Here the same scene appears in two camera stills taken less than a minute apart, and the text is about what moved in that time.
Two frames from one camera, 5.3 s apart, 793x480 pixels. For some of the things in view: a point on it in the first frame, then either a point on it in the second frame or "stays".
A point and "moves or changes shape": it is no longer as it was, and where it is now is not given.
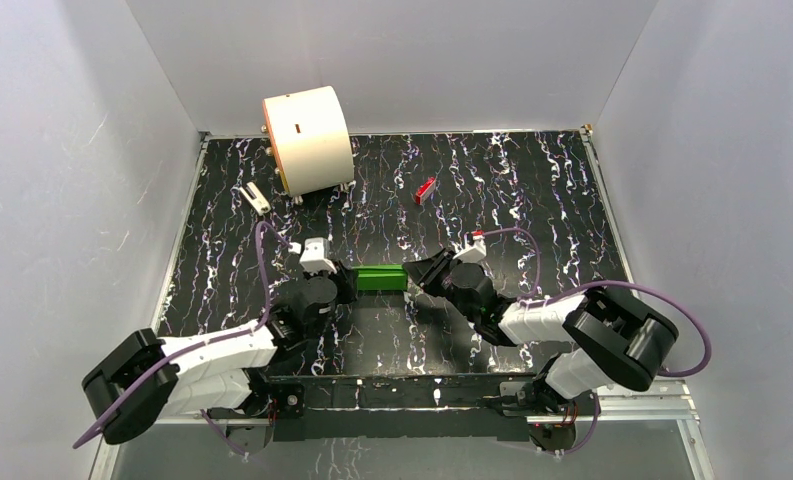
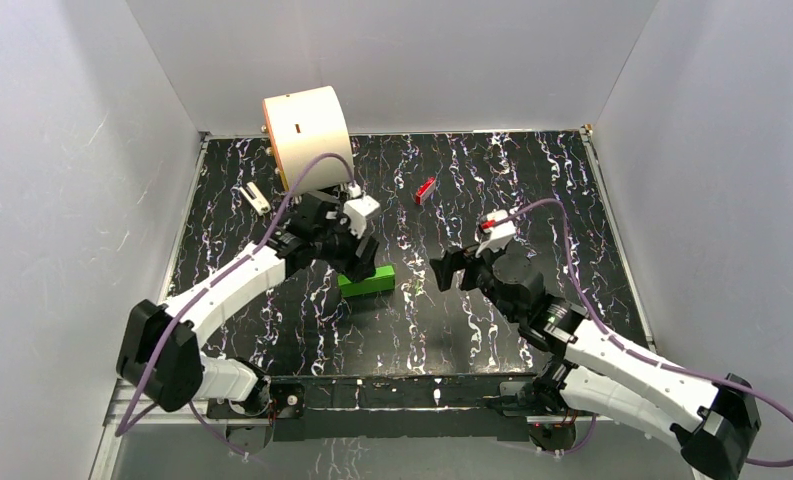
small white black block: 259,204 stays
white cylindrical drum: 311,140 stays
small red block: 423,192 stays
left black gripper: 343,283 → 357,253
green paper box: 381,277 moves or changes shape
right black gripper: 427,273 → 446,266
